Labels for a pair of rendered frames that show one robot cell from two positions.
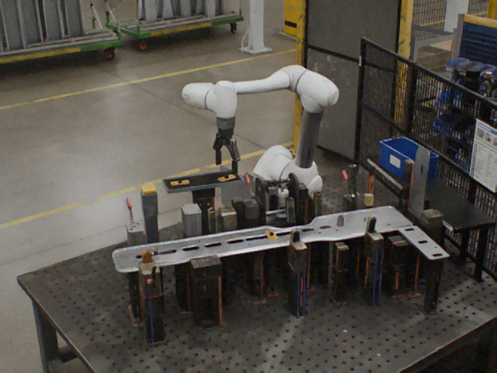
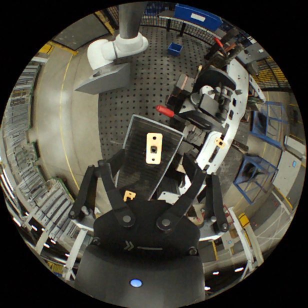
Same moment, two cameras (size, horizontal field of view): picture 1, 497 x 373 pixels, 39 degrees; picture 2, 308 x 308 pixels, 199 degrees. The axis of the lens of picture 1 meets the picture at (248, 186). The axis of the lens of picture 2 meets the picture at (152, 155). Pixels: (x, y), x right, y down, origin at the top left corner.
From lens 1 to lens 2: 3.34 m
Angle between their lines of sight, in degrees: 78
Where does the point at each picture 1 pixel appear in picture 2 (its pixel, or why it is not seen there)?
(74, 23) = (25, 105)
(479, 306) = not seen: hidden behind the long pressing
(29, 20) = (23, 116)
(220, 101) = not seen: outside the picture
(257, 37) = (44, 60)
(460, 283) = not seen: hidden behind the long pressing
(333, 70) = (66, 32)
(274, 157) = (99, 49)
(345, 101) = (78, 32)
